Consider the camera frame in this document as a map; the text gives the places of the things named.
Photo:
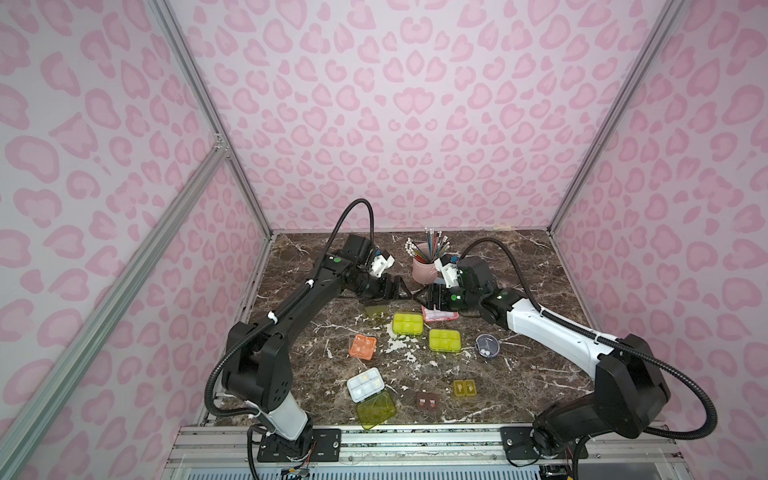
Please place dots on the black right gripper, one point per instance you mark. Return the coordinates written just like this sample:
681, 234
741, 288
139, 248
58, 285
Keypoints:
441, 297

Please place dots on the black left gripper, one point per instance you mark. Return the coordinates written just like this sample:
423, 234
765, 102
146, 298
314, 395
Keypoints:
384, 286

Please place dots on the pink red rectangular pillbox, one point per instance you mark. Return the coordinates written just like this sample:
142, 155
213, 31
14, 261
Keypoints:
436, 316

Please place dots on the green pillbox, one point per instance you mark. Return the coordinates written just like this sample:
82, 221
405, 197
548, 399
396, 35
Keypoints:
408, 324
445, 341
374, 403
376, 311

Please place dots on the small yellow pillbox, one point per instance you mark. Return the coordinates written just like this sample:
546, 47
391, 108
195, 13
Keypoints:
464, 388

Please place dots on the small dark red pillbox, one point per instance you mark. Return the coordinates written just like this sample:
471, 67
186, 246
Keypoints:
427, 401

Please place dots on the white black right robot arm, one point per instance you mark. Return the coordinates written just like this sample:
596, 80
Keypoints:
629, 391

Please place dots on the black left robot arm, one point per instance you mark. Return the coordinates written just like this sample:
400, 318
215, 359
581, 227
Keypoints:
254, 375

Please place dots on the pink pencil cup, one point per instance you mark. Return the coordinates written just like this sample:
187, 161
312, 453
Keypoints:
423, 268

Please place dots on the pencils in cup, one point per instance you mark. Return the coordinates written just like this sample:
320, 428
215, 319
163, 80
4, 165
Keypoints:
434, 246

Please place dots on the small orange pillbox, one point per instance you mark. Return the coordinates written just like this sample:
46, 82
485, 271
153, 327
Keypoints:
363, 347

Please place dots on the green pillbox front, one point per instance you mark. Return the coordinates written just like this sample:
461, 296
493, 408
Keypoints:
374, 403

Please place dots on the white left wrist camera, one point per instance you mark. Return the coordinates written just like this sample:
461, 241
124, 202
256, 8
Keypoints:
381, 262

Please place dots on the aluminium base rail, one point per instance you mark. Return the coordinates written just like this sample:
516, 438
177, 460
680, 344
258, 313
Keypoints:
446, 451

